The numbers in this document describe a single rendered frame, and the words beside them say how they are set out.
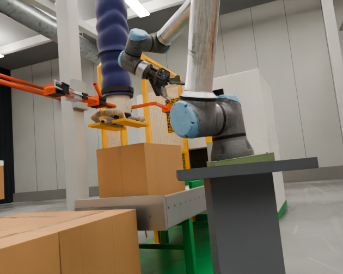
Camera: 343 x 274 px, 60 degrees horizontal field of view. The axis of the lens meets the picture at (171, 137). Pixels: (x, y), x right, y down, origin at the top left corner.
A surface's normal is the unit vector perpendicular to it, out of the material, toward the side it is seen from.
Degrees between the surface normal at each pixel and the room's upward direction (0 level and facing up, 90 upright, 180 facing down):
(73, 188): 90
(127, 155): 90
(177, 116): 99
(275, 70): 90
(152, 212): 90
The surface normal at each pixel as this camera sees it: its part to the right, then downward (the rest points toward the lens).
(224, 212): 0.00, -0.11
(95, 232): 0.90, -0.13
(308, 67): -0.34, -0.07
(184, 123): -0.79, 0.16
